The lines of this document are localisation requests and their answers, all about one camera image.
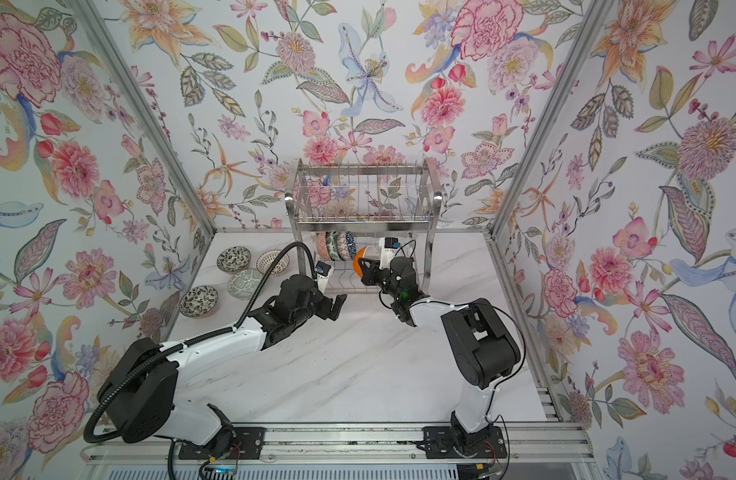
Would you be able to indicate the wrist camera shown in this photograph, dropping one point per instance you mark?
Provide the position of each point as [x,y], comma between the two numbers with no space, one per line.
[388,248]
[323,271]

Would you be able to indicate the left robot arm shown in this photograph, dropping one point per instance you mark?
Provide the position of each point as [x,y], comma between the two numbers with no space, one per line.
[147,394]

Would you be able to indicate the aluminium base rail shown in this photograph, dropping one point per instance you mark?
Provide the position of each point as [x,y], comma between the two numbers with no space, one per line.
[366,443]

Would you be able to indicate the dark floral patterned bowl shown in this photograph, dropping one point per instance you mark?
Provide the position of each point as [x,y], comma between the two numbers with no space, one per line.
[234,259]

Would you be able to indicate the green geometric patterned bowl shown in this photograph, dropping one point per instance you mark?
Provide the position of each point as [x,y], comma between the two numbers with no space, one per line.
[243,284]

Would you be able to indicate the pink bowl dark floral inside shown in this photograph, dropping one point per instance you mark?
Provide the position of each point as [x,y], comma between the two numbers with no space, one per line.
[322,246]

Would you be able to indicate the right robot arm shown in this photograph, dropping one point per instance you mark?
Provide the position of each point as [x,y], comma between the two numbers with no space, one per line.
[483,348]

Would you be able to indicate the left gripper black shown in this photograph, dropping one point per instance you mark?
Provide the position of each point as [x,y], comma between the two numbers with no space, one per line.
[337,306]

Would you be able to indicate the black white floral bowl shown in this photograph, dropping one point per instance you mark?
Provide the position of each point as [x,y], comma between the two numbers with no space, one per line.
[199,301]

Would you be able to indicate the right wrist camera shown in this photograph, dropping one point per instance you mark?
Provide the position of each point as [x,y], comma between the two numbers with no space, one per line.
[388,248]

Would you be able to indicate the stainless steel dish rack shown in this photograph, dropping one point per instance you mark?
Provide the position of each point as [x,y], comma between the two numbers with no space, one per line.
[403,201]

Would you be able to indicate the brown white patterned bowl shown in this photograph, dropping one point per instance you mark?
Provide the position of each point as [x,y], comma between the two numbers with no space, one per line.
[273,261]

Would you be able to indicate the green leaf patterned bowl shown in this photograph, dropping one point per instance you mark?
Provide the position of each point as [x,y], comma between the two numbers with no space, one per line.
[332,244]

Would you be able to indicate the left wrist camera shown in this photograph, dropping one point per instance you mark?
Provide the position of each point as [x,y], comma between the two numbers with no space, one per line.
[323,271]

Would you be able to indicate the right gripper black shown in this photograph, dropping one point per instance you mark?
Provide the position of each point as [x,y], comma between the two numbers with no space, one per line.
[372,274]

